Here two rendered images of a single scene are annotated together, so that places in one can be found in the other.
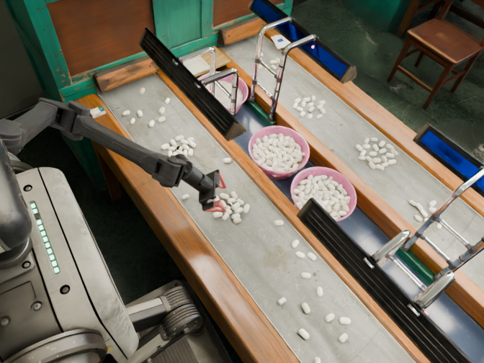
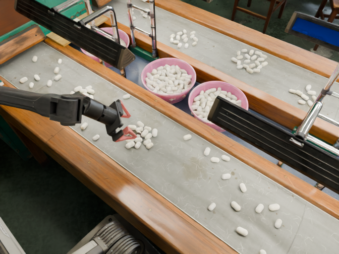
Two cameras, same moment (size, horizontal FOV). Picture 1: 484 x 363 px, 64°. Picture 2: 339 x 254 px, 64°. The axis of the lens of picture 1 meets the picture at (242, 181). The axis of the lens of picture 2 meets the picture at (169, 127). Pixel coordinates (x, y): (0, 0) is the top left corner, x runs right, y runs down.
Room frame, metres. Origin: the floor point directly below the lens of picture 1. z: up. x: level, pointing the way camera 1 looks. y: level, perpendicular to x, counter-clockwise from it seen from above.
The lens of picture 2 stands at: (0.15, 0.01, 1.67)
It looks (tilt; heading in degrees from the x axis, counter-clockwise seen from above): 53 degrees down; 351
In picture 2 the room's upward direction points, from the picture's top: straight up
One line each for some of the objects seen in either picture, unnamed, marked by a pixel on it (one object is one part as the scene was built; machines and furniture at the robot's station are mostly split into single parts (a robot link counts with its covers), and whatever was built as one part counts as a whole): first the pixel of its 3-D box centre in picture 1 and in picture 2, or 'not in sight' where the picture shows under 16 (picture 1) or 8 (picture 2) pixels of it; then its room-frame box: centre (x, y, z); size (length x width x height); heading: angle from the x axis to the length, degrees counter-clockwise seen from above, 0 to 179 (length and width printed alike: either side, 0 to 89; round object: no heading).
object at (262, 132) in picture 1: (277, 155); (168, 82); (1.13, -0.14, 0.72); 0.27 x 0.27 x 0.10
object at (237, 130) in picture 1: (188, 78); (67, 25); (1.13, 0.25, 1.08); 0.62 x 0.08 x 0.07; 43
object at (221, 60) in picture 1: (195, 64); (77, 27); (1.61, 0.31, 0.77); 0.33 x 0.15 x 0.01; 133
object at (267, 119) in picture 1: (279, 74); (151, 14); (1.46, -0.10, 0.90); 0.20 x 0.19 x 0.45; 43
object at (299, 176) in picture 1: (320, 199); (216, 108); (0.92, -0.33, 0.72); 0.27 x 0.27 x 0.10
